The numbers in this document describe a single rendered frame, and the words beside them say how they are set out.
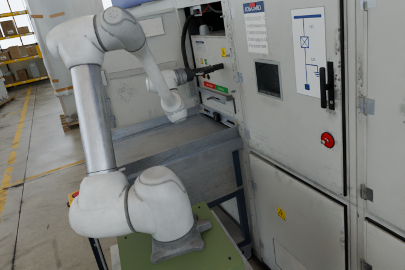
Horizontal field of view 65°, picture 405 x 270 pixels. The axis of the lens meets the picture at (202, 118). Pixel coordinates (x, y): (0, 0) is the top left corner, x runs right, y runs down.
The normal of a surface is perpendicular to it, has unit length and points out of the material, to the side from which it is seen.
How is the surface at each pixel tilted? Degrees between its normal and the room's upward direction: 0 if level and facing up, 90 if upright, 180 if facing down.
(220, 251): 4
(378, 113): 90
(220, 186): 90
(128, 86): 90
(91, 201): 63
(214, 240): 4
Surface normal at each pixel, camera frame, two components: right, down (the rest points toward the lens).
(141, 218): -0.11, 0.25
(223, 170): 0.43, 0.23
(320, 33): -0.89, 0.29
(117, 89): 0.17, 0.30
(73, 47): -0.07, 0.02
